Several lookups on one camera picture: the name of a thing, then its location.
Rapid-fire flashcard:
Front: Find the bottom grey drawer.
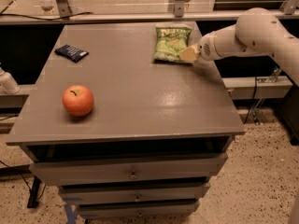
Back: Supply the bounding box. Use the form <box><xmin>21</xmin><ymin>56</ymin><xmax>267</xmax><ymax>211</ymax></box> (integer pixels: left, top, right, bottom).
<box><xmin>78</xmin><ymin>200</ymin><xmax>199</xmax><ymax>219</ymax></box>

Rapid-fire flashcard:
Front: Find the grey drawer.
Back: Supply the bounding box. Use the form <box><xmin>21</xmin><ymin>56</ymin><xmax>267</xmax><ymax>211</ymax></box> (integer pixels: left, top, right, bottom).
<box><xmin>78</xmin><ymin>200</ymin><xmax>199</xmax><ymax>219</ymax></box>
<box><xmin>59</xmin><ymin>182</ymin><xmax>210</xmax><ymax>205</ymax></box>
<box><xmin>30</xmin><ymin>153</ymin><xmax>227</xmax><ymax>186</ymax></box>

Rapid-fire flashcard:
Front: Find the dark blue snack packet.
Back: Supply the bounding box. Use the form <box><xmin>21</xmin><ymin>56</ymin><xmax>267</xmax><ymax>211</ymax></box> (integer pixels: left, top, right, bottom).
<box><xmin>55</xmin><ymin>45</ymin><xmax>89</xmax><ymax>63</ymax></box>

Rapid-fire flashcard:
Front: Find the top grey drawer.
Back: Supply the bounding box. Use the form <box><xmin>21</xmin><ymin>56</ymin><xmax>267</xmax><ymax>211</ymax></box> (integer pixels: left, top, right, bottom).
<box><xmin>30</xmin><ymin>153</ymin><xmax>227</xmax><ymax>186</ymax></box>

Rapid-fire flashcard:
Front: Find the grey metal rail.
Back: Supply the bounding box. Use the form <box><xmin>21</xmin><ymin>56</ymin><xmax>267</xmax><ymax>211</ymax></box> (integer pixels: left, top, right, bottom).
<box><xmin>0</xmin><ymin>9</ymin><xmax>284</xmax><ymax>26</ymax></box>

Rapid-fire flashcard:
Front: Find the black cable on rail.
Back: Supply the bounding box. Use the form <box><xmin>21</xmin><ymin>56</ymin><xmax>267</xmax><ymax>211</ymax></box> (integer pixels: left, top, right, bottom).
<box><xmin>0</xmin><ymin>10</ymin><xmax>93</xmax><ymax>21</ymax></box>

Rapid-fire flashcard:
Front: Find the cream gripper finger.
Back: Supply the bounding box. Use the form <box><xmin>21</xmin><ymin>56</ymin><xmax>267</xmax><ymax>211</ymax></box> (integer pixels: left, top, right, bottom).
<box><xmin>178</xmin><ymin>45</ymin><xmax>200</xmax><ymax>62</ymax></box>

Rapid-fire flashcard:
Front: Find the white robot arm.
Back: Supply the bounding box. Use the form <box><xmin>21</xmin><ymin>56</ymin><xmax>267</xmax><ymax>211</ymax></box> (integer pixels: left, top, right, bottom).
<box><xmin>178</xmin><ymin>7</ymin><xmax>299</xmax><ymax>85</ymax></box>

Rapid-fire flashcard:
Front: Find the white pipe at left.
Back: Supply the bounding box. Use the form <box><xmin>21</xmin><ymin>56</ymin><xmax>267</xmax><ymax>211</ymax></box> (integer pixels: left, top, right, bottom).
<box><xmin>0</xmin><ymin>67</ymin><xmax>21</xmax><ymax>94</ymax></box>

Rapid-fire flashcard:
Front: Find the middle grey drawer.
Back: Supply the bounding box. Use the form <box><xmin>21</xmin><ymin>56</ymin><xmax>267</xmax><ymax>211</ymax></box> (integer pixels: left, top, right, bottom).
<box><xmin>59</xmin><ymin>182</ymin><xmax>210</xmax><ymax>205</ymax></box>

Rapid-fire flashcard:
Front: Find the red apple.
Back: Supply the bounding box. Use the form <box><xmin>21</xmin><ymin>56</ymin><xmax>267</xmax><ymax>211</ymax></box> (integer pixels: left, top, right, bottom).
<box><xmin>62</xmin><ymin>85</ymin><xmax>94</xmax><ymax>117</ymax></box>

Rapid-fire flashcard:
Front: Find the black stand foot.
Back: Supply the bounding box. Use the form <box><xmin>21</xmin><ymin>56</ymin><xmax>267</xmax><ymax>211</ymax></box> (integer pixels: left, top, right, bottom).
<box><xmin>27</xmin><ymin>176</ymin><xmax>41</xmax><ymax>209</ymax></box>

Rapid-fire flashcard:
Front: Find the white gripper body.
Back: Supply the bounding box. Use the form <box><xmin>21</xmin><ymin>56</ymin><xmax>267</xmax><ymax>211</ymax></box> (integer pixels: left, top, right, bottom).
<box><xmin>198</xmin><ymin>32</ymin><xmax>220</xmax><ymax>61</ymax></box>

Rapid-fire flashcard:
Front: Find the black cable at right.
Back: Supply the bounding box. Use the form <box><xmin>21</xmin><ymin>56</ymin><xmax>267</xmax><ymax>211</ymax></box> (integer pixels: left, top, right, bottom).
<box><xmin>242</xmin><ymin>76</ymin><xmax>260</xmax><ymax>125</ymax></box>

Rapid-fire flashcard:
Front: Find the green jalapeno chip bag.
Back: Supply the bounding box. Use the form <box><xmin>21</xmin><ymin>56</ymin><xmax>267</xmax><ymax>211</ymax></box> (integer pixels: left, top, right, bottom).
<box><xmin>153</xmin><ymin>24</ymin><xmax>192</xmax><ymax>63</ymax></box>

